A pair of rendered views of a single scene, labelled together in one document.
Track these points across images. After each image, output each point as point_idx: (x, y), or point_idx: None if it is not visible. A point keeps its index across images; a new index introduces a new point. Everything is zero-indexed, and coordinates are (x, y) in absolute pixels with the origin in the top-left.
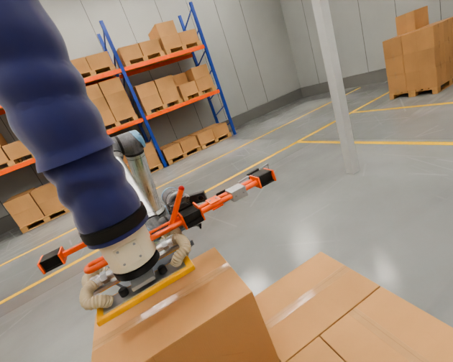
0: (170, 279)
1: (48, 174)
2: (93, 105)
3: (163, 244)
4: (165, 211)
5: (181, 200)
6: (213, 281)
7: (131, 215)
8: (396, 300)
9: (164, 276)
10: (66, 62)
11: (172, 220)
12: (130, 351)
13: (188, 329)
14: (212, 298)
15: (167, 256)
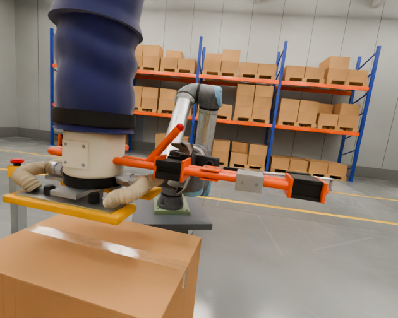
0: (83, 212)
1: (55, 26)
2: None
3: (124, 177)
4: (207, 181)
5: (179, 146)
6: (150, 267)
7: (95, 111)
8: None
9: (84, 206)
10: None
11: (149, 158)
12: (22, 255)
13: (63, 287)
14: (123, 282)
15: (180, 220)
